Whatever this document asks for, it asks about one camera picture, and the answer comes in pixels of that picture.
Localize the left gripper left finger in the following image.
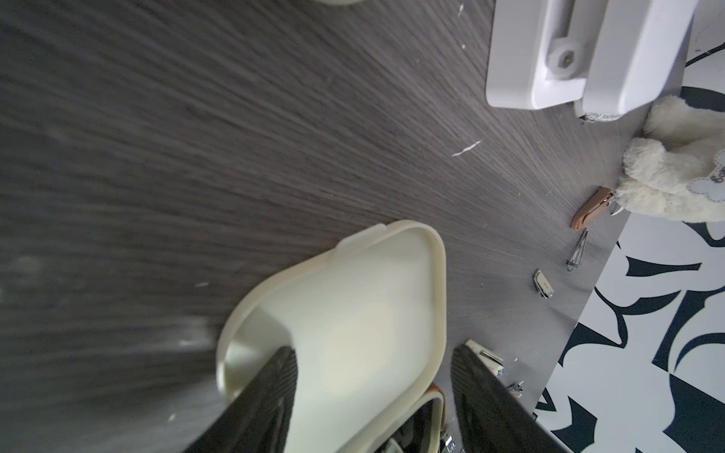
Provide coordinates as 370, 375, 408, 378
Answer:
185, 347, 298, 453

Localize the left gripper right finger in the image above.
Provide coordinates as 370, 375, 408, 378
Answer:
450, 345, 564, 453

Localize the cream nail clipper case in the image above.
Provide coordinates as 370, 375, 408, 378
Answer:
216, 220, 447, 452

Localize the small silver clipper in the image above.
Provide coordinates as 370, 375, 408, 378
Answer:
532, 269, 554, 299

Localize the brown nail file tool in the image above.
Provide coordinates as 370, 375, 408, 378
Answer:
570, 187, 614, 230

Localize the white plush dog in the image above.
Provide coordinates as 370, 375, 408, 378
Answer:
614, 96, 724, 223

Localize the flag pattern can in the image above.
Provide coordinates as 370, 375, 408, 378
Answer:
573, 99, 622, 123

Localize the white rectangular box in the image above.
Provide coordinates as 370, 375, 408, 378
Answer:
485, 0, 698, 116

